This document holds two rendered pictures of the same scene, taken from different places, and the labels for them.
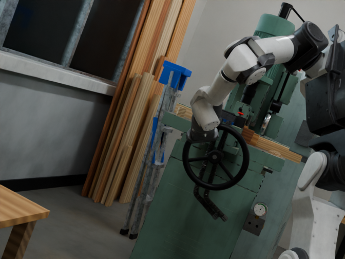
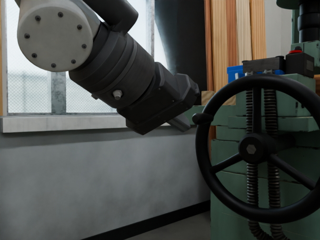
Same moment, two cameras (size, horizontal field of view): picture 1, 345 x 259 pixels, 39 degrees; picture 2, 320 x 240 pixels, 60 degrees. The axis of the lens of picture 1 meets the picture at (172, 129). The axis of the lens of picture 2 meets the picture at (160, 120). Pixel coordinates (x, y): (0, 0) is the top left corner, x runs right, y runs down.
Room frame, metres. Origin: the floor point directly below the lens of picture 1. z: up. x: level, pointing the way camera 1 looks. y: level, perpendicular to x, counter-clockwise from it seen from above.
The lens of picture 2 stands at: (1.54, -0.33, 0.88)
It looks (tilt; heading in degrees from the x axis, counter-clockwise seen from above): 2 degrees down; 31
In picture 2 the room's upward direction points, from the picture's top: straight up
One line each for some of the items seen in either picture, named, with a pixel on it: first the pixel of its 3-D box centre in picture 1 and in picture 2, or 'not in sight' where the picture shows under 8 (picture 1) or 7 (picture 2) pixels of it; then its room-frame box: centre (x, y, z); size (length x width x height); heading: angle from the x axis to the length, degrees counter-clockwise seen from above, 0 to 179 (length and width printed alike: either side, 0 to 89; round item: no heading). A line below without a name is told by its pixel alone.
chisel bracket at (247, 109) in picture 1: (242, 112); (311, 61); (2.45, -0.29, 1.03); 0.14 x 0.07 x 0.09; 168
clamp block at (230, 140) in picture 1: (224, 131); (275, 97); (2.25, -0.22, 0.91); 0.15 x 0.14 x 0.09; 78
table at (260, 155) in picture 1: (223, 140); (287, 115); (2.33, -0.24, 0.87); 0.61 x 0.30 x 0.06; 78
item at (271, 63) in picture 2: (231, 117); (277, 66); (2.25, -0.23, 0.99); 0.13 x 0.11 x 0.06; 78
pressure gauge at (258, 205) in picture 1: (259, 210); not in sight; (2.18, -0.49, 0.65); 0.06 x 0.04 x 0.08; 78
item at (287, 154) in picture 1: (247, 137); not in sight; (2.42, -0.36, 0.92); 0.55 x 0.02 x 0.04; 78
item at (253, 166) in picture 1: (224, 151); (301, 134); (2.38, -0.27, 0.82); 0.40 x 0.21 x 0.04; 78
